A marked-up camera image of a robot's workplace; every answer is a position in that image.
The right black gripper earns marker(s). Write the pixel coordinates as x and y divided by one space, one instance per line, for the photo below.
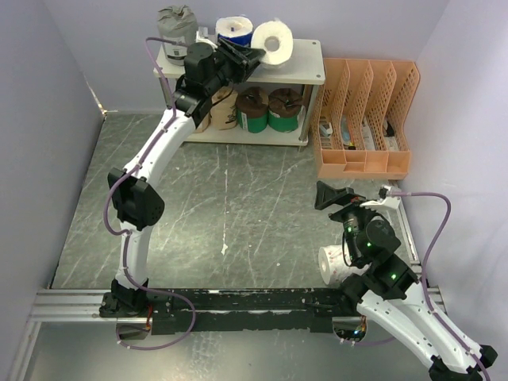
327 194

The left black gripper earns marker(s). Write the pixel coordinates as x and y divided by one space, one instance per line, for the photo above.
243 55

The blue Tempo tissue pack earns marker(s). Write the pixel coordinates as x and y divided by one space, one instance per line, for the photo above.
237 29

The white dotted paper roll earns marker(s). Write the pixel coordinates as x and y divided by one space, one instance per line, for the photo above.
276 39
332 266

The green brown paper roll labelled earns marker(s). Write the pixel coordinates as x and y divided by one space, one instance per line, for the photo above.
284 107

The tan cartoon paper roll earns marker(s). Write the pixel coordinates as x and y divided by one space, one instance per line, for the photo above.
223 114

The grey paper roll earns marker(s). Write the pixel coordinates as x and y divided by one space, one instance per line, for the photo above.
179 25

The tan barcode paper roll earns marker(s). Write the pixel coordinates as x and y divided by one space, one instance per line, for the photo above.
202 127

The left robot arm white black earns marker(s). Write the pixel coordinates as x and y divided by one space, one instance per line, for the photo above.
207 68

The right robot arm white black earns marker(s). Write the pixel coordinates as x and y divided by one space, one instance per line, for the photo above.
383 288

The beige two-tier shelf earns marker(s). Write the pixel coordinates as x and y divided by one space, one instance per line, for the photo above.
306 69

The orange plastic file organizer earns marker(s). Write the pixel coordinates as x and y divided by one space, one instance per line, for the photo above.
358 123

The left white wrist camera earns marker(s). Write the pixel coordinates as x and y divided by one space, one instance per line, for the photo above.
202 36

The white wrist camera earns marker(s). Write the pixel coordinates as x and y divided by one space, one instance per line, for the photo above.
388 199
202 36

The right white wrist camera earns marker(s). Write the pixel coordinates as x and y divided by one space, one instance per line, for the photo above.
388 199

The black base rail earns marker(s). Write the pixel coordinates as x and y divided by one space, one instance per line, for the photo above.
317 310

